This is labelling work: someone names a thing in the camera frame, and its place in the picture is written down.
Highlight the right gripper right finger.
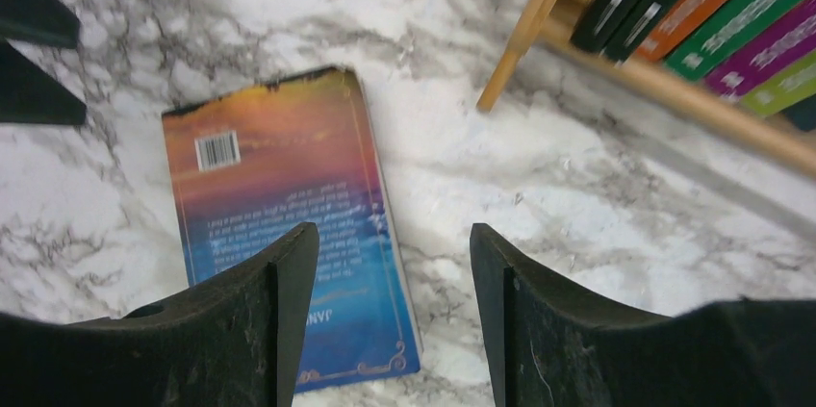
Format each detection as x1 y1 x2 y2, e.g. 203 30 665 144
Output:
470 223 815 406

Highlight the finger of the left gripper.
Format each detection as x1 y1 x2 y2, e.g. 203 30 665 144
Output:
1 40 87 126
1 0 81 49

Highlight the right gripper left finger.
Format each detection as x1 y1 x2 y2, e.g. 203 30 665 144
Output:
1 222 319 406

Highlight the dark cover treehouse book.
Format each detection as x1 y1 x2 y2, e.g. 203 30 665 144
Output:
162 65 422 392

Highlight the lime green treehouse book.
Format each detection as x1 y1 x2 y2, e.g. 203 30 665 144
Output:
739 51 815 117

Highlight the purple treehouse book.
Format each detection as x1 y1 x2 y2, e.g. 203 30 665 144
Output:
703 0 815 98

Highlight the wooden book rack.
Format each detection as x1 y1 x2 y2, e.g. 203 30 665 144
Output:
476 0 815 179

